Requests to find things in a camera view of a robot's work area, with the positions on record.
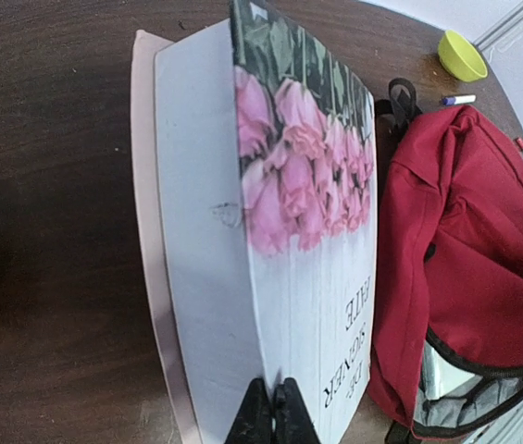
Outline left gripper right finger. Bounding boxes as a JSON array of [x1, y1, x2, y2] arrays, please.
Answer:
[[273, 377, 319, 444]]

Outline red backpack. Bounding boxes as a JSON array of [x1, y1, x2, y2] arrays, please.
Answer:
[[368, 78, 523, 443]]

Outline grey book with black logo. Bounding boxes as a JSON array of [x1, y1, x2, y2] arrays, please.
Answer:
[[421, 342, 478, 401]]

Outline purple-capped white marker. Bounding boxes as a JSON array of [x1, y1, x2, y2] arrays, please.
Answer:
[[441, 94, 477, 106]]

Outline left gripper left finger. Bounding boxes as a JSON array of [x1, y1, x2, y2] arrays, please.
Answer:
[[225, 377, 273, 444]]

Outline right aluminium frame post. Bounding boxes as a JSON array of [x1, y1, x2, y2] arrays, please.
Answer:
[[474, 1, 523, 56]]

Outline yellow-green plastic bowl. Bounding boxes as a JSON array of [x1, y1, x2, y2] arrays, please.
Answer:
[[437, 30, 488, 82]]

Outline white floral book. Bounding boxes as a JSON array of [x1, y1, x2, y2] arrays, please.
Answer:
[[131, 1, 378, 443]]

